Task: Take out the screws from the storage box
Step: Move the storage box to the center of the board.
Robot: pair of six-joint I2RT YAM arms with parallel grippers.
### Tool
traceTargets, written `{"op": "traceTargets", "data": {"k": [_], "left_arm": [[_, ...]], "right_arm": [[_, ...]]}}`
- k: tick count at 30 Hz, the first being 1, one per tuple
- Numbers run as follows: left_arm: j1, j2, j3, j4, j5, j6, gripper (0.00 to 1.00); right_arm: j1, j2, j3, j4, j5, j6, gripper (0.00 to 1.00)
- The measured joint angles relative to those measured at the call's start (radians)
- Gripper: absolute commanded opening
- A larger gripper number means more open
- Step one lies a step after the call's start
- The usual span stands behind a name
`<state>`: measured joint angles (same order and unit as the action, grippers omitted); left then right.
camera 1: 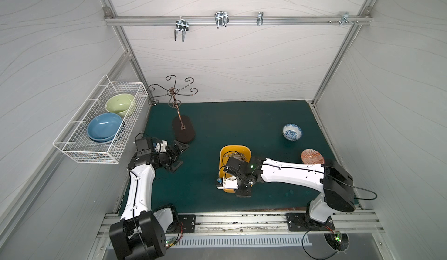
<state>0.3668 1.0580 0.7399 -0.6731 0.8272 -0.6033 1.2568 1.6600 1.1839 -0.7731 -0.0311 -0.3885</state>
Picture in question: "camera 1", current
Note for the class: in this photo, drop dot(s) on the right metal hook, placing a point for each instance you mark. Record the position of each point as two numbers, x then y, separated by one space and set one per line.
344 20

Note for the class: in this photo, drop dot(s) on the green bowl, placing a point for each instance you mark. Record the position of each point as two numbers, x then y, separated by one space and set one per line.
123 104

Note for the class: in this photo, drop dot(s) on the small metal hook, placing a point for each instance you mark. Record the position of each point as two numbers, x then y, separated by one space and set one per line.
260 18

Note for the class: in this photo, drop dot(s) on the white wire basket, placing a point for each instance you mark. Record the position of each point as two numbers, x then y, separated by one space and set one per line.
74 142

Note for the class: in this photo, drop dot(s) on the red patterned bowl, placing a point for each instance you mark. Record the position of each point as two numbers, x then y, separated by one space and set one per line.
312 156

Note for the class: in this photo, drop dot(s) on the blue white patterned bowl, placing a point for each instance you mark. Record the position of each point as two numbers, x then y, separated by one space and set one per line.
292 132

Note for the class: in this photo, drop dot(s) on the white vent strip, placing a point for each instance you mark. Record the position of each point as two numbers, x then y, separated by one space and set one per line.
248 241

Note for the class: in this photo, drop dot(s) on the aluminium cross rail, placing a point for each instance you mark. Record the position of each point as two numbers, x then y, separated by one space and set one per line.
251 20

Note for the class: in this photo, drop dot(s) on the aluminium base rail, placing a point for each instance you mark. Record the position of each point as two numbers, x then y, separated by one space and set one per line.
274 222

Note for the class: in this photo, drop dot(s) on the double metal hook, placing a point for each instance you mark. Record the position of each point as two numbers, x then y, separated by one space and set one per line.
181 27

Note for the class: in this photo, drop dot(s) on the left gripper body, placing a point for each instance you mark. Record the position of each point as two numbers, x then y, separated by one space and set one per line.
176 154

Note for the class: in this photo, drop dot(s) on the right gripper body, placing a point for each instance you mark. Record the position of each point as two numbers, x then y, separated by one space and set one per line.
242 190

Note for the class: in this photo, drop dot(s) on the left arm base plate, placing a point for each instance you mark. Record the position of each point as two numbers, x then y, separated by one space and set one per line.
184 223

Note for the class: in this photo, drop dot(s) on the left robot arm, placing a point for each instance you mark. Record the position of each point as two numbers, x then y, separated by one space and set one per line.
141 231

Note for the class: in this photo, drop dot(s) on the bronze hook stand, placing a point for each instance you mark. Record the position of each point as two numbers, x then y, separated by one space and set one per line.
181 124

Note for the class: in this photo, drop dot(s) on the yellow plastic storage box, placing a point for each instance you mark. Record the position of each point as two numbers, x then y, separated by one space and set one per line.
239 152

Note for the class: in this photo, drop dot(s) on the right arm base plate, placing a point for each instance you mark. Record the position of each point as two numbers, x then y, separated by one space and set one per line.
297 221

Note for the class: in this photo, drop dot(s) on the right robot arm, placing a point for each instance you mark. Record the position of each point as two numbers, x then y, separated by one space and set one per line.
330 179

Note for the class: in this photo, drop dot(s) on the green mat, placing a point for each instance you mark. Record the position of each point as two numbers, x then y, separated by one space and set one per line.
279 130

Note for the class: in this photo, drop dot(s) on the looped metal hook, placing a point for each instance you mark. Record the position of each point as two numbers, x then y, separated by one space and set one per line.
221 19

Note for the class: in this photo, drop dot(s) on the silver screw pile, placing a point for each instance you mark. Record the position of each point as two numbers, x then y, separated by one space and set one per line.
239 155

